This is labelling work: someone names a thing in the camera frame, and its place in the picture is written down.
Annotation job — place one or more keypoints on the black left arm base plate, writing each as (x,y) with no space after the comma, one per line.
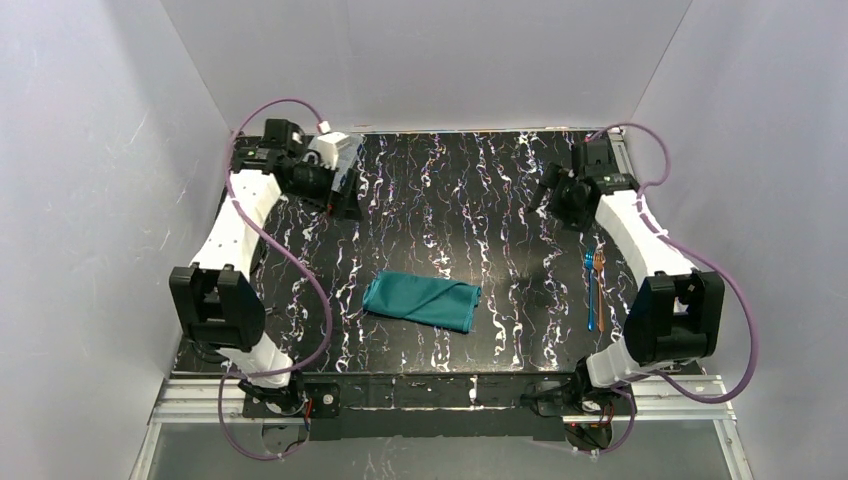
(302,397)

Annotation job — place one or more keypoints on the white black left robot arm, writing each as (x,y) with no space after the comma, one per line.
(214,299)

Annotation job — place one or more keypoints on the teal cloth napkin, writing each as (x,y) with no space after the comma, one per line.
(436,302)

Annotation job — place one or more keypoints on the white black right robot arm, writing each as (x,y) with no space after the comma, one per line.
(676,314)

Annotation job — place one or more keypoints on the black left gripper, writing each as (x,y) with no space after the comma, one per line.
(342,192)

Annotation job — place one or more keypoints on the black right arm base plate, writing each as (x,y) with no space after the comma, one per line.
(571,395)

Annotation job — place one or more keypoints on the aluminium front frame rail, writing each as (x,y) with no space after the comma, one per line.
(205,400)

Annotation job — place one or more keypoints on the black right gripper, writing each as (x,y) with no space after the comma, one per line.
(553,183)

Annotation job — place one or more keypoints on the aluminium right side rail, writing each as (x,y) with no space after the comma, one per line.
(641,240)

